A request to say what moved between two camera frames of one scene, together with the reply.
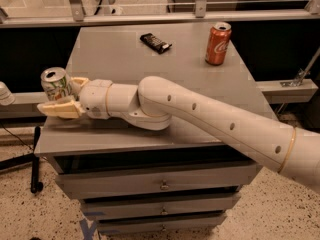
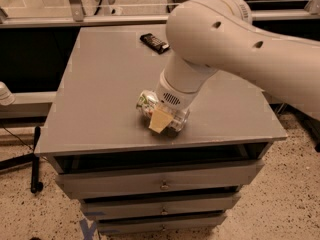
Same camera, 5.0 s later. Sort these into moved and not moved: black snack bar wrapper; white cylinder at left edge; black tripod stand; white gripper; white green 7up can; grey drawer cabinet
Moved: white gripper; white green 7up can
Not moved: grey drawer cabinet; black snack bar wrapper; white cylinder at left edge; black tripod stand
